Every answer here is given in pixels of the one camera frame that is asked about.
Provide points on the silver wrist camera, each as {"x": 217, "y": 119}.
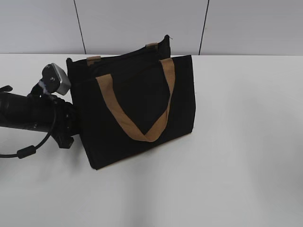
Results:
{"x": 55, "y": 79}

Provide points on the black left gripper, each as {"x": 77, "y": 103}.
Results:
{"x": 67, "y": 123}

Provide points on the black tote bag tan handles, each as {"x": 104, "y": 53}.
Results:
{"x": 130, "y": 103}

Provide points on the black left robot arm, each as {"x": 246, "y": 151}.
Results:
{"x": 40, "y": 112}

